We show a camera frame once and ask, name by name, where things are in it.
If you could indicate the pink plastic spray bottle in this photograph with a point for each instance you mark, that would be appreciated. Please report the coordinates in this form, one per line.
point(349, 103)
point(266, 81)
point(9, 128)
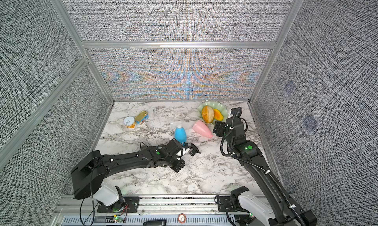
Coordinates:
point(202, 129)

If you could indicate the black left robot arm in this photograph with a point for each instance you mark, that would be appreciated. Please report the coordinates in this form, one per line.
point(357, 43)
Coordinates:
point(88, 175)

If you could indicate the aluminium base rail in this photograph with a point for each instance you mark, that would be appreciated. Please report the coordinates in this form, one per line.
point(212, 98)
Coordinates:
point(156, 210)

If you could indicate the gold rectangular tin can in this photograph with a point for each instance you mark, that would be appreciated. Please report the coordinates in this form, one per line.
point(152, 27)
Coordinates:
point(141, 117)

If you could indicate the small orange fruit slice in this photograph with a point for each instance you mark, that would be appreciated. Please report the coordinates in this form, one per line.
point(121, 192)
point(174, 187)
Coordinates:
point(217, 115)

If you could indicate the round white-lid can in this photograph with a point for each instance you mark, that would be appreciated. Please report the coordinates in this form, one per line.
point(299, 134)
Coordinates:
point(130, 122)

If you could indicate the light green wavy plate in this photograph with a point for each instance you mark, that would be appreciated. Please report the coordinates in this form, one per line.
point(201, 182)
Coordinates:
point(215, 105)

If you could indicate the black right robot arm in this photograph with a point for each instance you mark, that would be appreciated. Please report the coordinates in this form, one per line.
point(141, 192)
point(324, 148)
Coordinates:
point(281, 208)

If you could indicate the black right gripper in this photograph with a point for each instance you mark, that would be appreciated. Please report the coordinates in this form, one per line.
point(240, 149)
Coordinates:
point(220, 126)

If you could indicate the blue plastic spray bottle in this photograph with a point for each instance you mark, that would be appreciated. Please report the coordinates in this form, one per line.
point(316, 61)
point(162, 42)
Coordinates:
point(180, 134)

